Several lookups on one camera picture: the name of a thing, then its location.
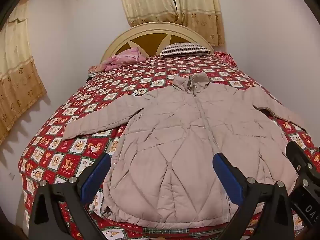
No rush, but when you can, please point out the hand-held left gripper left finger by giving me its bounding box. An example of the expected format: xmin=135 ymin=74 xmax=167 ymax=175
xmin=29 ymin=152 xmax=112 ymax=240

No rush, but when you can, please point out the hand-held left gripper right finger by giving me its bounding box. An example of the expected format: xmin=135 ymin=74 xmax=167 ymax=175
xmin=212 ymin=152 xmax=294 ymax=240

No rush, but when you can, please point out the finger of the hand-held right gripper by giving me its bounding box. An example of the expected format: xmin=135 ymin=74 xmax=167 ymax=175
xmin=286 ymin=141 xmax=320 ymax=180

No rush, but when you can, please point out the beige quilted puffer jacket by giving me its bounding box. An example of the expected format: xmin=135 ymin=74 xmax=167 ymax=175
xmin=62 ymin=72 xmax=307 ymax=230

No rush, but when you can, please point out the red patchwork printed quilt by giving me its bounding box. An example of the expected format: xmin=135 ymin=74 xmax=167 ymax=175
xmin=19 ymin=51 xmax=320 ymax=240

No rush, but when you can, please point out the pink crumpled blanket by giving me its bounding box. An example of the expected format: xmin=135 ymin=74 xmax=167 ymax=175
xmin=88 ymin=47 xmax=147 ymax=73

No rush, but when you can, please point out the red plaid cloth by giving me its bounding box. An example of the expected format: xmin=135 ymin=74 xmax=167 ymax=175
xmin=214 ymin=51 xmax=237 ymax=67

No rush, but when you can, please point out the beige patterned side curtain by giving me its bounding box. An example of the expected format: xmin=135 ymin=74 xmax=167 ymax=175
xmin=0 ymin=0 xmax=47 ymax=145

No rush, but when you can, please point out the striped pillow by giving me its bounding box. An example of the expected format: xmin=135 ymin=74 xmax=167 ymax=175
xmin=160 ymin=42 xmax=213 ymax=57

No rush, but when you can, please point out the cream arched bed headboard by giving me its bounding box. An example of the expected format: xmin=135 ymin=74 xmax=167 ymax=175
xmin=99 ymin=22 xmax=215 ymax=64

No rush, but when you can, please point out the beige patterned window curtain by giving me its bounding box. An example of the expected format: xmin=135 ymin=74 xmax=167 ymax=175
xmin=172 ymin=0 xmax=225 ymax=47
xmin=117 ymin=0 xmax=181 ymax=28

